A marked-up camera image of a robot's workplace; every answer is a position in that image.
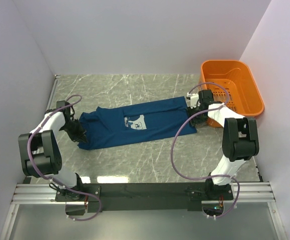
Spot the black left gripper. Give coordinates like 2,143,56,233
61,118,88,143

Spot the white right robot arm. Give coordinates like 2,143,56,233
186,89,259,200

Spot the orange plastic basket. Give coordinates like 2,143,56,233
199,59,264,117

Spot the aluminium frame rail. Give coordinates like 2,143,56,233
11,182,276,205

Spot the blue t shirt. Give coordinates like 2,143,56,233
78,96,197,151

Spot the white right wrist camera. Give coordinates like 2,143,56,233
186,92,200,109

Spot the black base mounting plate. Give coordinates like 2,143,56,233
49,180,234,216

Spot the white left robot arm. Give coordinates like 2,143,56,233
18,100,88,201

